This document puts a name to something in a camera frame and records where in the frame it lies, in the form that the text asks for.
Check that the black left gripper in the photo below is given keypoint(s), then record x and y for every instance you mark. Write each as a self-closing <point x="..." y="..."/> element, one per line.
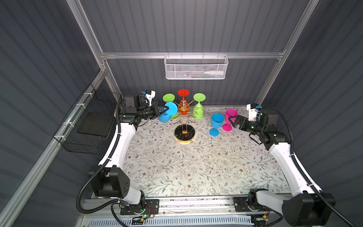
<point x="155" y="110"/>

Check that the pink wine glass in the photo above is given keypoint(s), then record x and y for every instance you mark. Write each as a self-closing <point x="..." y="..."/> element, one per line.
<point x="229" y="113"/>

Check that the green wine glass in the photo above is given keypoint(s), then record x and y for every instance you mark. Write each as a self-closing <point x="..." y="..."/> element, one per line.
<point x="198" y="110"/>
<point x="171" y="98"/>

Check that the black wire basket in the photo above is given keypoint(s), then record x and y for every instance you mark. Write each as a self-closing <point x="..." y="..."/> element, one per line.
<point x="91" y="125"/>

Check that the gold wine glass rack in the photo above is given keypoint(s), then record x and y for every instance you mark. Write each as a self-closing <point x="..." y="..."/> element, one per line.
<point x="185" y="131"/>

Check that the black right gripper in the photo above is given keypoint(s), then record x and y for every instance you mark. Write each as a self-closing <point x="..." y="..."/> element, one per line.
<point x="243" y="120"/>

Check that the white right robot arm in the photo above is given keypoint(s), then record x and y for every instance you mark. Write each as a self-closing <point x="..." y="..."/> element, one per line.
<point x="309" y="205"/>

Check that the blue wine glass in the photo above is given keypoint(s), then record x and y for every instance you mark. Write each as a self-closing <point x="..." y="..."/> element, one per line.
<point x="172" y="111"/>
<point x="216" y="122"/>

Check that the red wine glass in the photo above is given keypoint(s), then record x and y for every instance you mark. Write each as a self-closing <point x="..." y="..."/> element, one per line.
<point x="183" y="106"/>

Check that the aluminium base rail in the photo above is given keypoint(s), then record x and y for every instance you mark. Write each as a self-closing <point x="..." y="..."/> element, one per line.
<point x="186" y="211"/>

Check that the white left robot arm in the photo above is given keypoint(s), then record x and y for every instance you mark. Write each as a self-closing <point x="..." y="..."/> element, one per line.
<point x="108" y="180"/>

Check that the white wire mesh basket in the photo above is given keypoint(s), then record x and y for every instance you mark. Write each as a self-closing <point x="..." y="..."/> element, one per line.
<point x="195" y="67"/>

